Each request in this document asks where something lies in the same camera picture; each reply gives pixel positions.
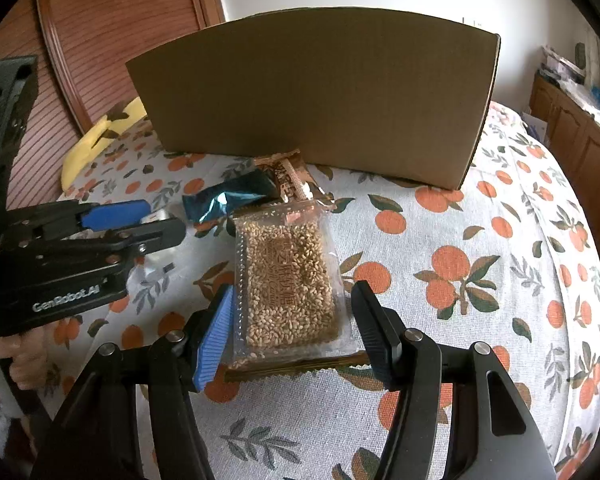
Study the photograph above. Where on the teal foil snack packet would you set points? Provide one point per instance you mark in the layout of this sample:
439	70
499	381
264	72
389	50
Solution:
220	200

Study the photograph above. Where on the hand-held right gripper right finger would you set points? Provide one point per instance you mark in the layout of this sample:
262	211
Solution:
380	340

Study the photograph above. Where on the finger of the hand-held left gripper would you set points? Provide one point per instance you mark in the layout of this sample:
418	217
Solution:
115	212
155	235

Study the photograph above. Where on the orange fruit print tablecloth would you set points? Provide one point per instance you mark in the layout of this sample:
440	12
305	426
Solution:
480	220

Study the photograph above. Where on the yellow plush toy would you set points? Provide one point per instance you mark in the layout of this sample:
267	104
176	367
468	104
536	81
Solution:
87	152

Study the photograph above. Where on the white patterned curtain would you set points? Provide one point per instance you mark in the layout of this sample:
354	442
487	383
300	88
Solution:
597	60

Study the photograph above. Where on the brown snack packet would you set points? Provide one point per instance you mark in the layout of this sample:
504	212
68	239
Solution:
292	172

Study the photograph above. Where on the brown cardboard box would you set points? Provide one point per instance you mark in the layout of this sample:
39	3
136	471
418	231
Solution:
310	100

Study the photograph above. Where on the white paper bag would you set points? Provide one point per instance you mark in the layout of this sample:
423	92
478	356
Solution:
535	127

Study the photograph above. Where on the person's left hand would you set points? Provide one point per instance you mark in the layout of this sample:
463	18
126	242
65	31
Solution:
27	365

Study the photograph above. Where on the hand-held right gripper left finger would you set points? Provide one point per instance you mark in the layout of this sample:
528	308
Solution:
215	340

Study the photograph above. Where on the long wooden cabinet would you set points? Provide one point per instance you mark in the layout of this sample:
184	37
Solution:
580	145

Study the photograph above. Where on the clear sesame bar packet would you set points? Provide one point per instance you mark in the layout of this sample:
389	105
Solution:
285	280

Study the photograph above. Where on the patterned quilt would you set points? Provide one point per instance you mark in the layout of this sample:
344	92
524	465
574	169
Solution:
502	115

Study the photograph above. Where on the wooden slatted wardrobe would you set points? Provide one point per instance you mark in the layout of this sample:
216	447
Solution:
120	15

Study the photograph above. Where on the stack of small boxes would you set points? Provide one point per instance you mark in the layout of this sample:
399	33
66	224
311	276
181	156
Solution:
562	65

